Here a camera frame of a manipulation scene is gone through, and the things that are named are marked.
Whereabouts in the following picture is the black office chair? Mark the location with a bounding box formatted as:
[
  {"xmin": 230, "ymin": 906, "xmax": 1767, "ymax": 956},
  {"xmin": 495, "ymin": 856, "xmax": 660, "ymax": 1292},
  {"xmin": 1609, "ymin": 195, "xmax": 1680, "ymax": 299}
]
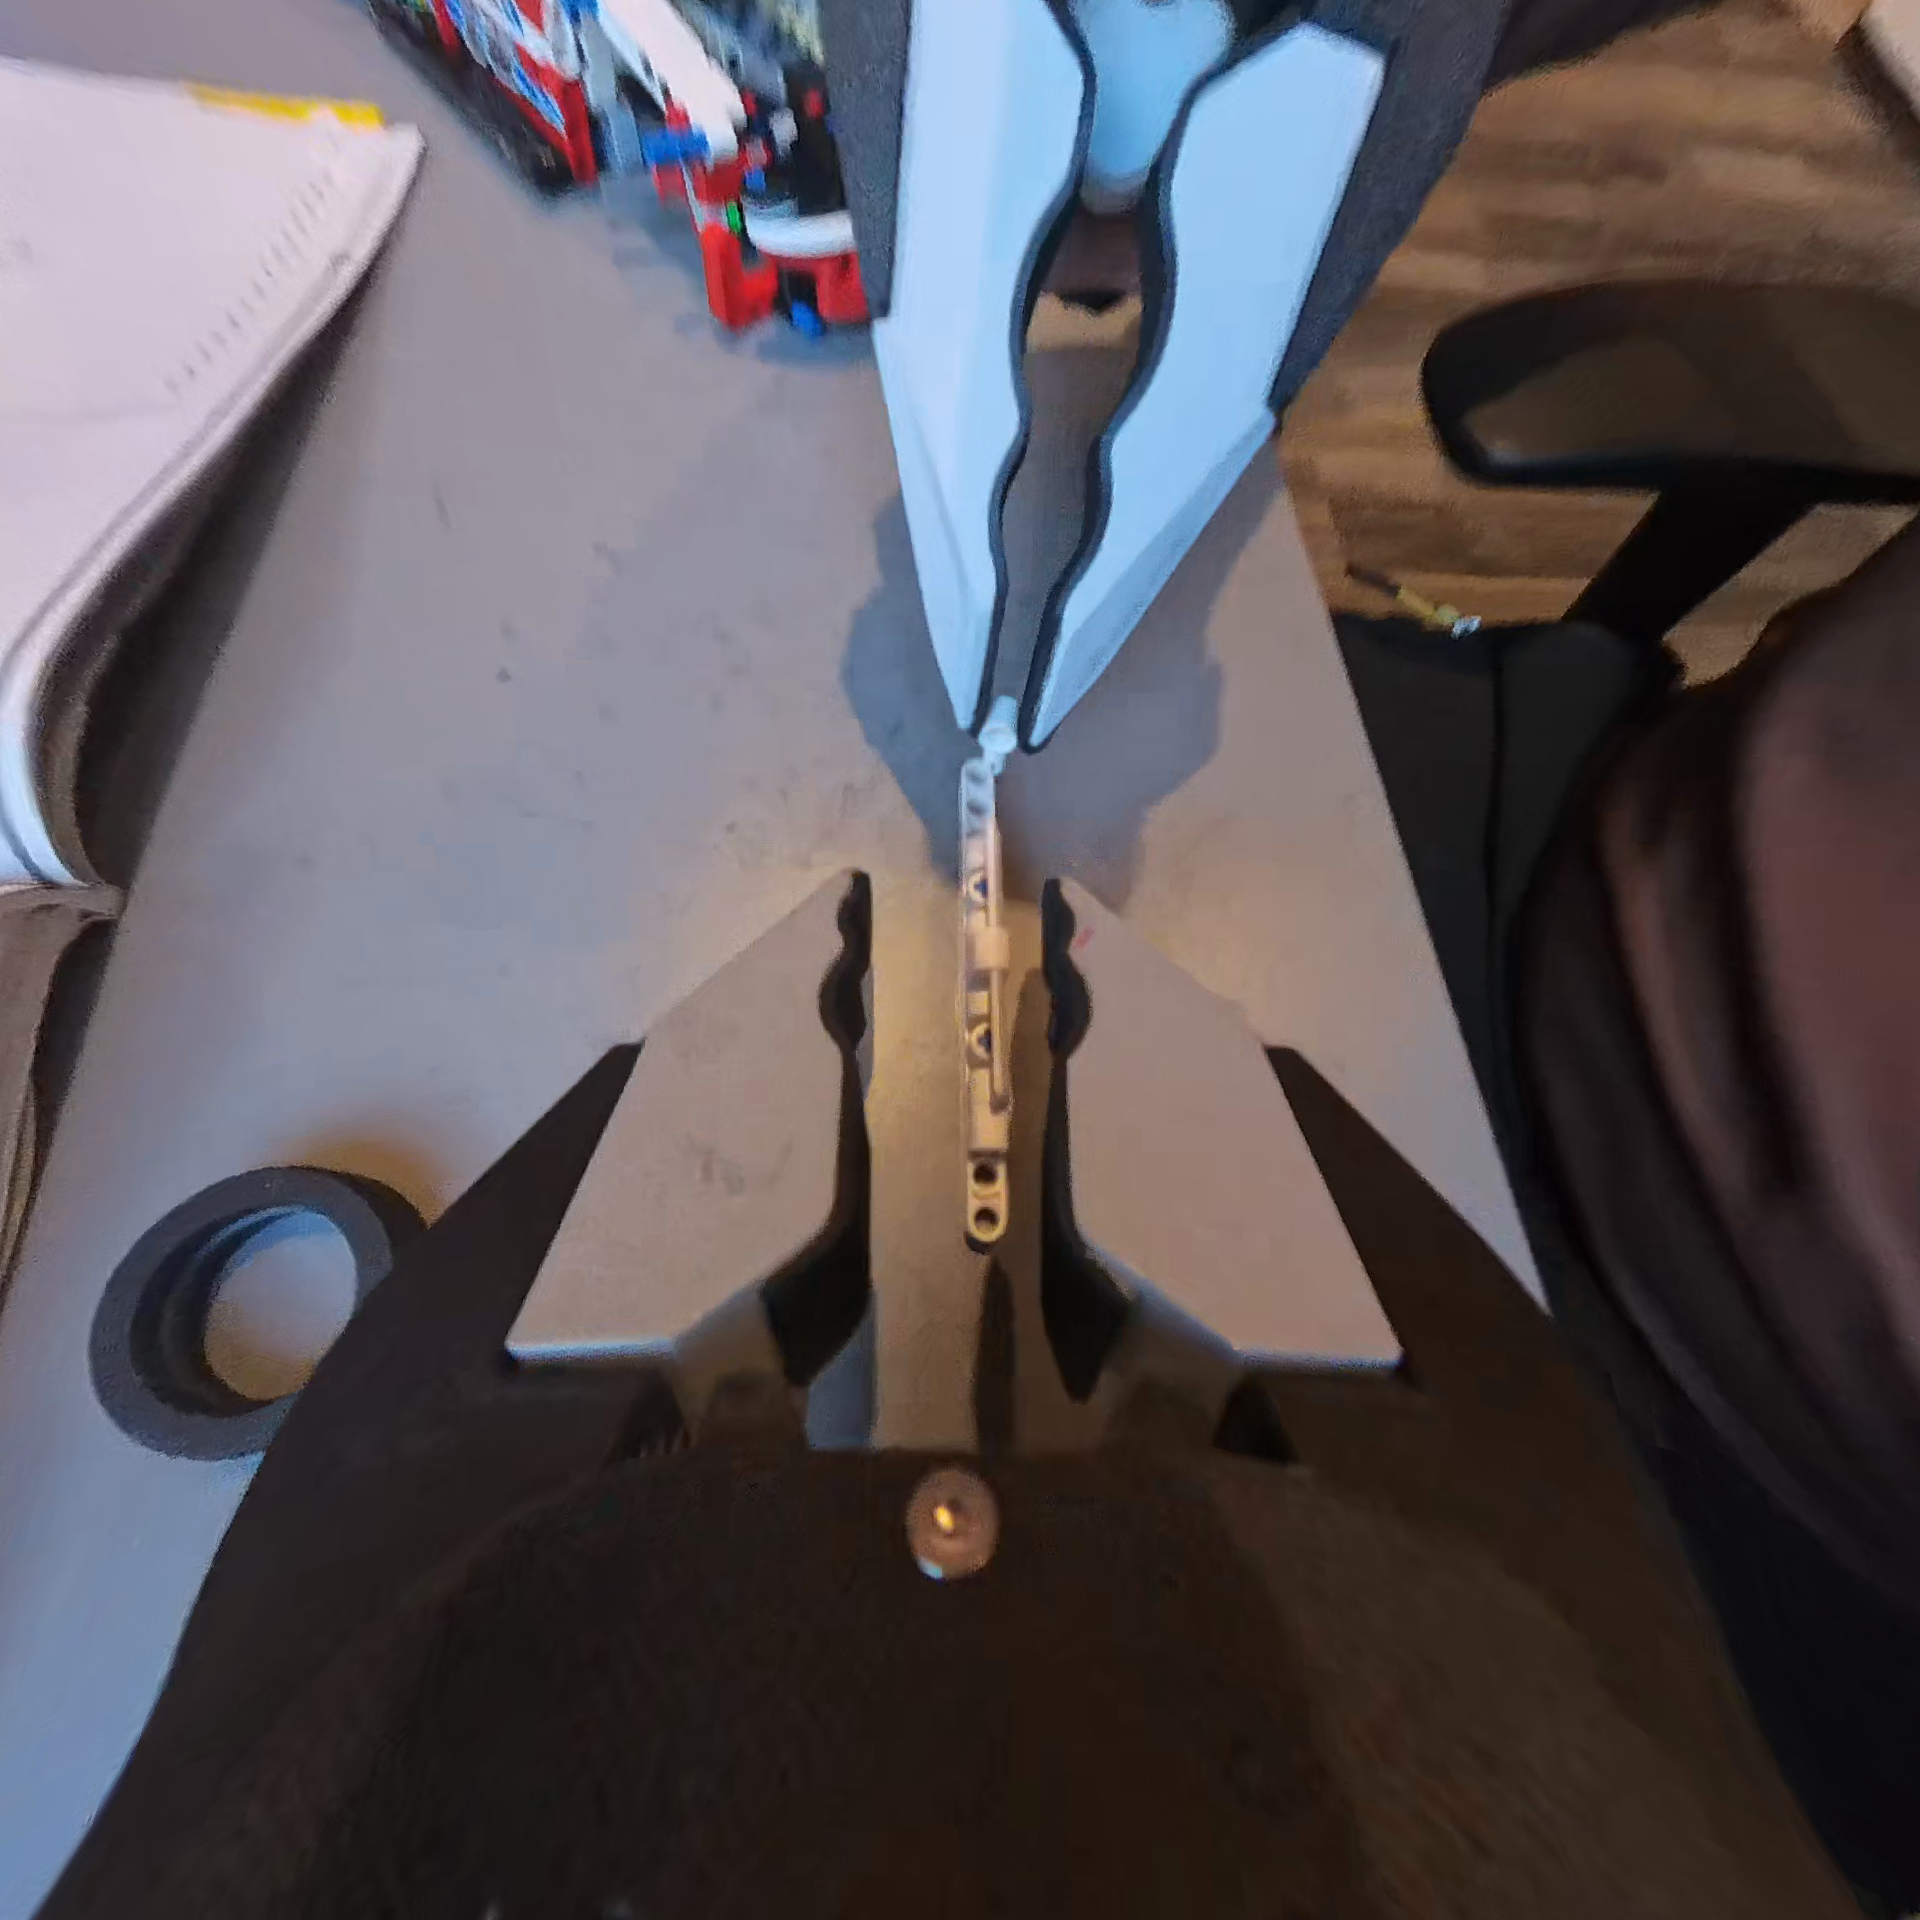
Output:
[{"xmin": 1421, "ymin": 276, "xmax": 1920, "ymax": 640}]

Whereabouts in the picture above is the open instruction booklet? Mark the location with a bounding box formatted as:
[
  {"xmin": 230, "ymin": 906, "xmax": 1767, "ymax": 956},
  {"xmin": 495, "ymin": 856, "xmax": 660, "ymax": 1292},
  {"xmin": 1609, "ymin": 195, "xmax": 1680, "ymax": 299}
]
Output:
[{"xmin": 0, "ymin": 58, "xmax": 424, "ymax": 1292}]

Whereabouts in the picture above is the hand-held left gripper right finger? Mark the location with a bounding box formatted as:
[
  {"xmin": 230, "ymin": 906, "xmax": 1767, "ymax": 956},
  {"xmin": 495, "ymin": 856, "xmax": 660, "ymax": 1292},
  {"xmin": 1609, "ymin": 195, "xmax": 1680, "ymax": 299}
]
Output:
[{"xmin": 1039, "ymin": 878, "xmax": 1408, "ymax": 1403}]

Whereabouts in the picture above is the narrow black rubber tire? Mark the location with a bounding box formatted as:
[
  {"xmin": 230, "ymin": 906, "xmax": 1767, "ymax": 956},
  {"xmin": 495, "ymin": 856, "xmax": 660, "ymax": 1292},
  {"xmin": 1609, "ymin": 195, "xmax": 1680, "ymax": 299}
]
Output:
[{"xmin": 89, "ymin": 1165, "xmax": 432, "ymax": 1461}]

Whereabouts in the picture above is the long white brick beam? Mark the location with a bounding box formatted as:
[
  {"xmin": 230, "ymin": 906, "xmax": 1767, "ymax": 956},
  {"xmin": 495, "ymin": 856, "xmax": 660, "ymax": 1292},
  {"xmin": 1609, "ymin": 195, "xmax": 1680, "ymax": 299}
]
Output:
[{"xmin": 957, "ymin": 757, "xmax": 1020, "ymax": 1243}]

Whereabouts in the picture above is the red white brick race car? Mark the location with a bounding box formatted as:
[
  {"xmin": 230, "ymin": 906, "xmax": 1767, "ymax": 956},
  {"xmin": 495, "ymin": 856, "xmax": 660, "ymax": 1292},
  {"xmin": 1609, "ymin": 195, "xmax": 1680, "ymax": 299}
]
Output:
[{"xmin": 367, "ymin": 0, "xmax": 872, "ymax": 332}]

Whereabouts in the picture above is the grey desk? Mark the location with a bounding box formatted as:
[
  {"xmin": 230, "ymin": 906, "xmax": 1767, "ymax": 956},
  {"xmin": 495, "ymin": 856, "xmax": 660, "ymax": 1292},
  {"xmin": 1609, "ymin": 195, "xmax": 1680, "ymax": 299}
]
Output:
[{"xmin": 0, "ymin": 0, "xmax": 1548, "ymax": 1877}]

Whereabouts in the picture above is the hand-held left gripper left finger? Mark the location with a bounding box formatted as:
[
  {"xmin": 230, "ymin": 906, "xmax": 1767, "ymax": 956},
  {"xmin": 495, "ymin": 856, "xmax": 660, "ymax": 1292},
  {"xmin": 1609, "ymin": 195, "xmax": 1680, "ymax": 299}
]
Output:
[{"xmin": 508, "ymin": 867, "xmax": 875, "ymax": 1397}]

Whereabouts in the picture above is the person's torso in brown shirt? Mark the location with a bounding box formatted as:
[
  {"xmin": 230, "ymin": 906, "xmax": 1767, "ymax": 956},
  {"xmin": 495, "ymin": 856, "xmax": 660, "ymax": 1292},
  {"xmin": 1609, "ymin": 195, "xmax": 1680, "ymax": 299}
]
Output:
[{"xmin": 1516, "ymin": 510, "xmax": 1920, "ymax": 1607}]

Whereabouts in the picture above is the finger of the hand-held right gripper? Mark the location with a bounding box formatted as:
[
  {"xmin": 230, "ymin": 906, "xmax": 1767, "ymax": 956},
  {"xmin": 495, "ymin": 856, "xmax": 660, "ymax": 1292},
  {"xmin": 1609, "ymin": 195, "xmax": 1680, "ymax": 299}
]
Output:
[
  {"xmin": 1017, "ymin": 19, "xmax": 1392, "ymax": 752},
  {"xmin": 872, "ymin": 0, "xmax": 1094, "ymax": 734}
]

